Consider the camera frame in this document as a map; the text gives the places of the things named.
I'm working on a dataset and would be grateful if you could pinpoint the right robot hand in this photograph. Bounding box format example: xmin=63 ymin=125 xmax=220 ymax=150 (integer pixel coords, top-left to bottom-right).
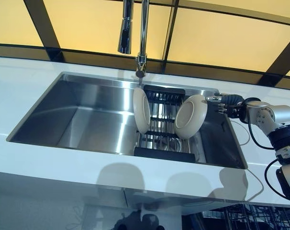
xmin=204 ymin=93 xmax=245 ymax=116

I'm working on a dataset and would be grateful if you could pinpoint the beige ceramic plate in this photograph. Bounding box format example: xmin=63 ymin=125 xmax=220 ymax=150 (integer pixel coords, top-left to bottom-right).
xmin=175 ymin=94 xmax=208 ymax=139
xmin=133 ymin=87 xmax=150 ymax=134

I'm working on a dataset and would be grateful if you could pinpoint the metal sink drain strainer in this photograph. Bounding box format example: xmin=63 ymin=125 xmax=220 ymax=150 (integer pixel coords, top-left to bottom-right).
xmin=168 ymin=138 xmax=185 ymax=152

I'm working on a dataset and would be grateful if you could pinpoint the black sink dish rack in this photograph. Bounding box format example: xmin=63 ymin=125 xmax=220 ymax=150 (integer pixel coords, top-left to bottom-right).
xmin=134 ymin=84 xmax=203 ymax=163

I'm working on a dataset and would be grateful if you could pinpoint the chrome kitchen faucet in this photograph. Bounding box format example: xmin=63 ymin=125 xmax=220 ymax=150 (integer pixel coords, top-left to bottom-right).
xmin=117 ymin=0 xmax=150 ymax=79

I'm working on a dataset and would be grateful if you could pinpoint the stainless steel sink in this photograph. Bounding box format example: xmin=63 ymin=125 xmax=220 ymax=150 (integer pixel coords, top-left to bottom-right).
xmin=7 ymin=70 xmax=248 ymax=170

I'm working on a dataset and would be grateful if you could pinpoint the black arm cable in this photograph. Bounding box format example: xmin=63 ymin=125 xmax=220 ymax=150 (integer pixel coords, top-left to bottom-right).
xmin=248 ymin=119 xmax=290 ymax=200

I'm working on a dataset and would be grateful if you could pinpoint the dishwasher wire rack with tines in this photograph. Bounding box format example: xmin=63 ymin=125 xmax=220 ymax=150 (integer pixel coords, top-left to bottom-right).
xmin=202 ymin=203 xmax=290 ymax=230

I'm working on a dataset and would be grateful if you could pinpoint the black window frame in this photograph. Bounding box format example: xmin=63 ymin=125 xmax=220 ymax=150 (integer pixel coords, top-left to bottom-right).
xmin=0 ymin=0 xmax=290 ymax=87

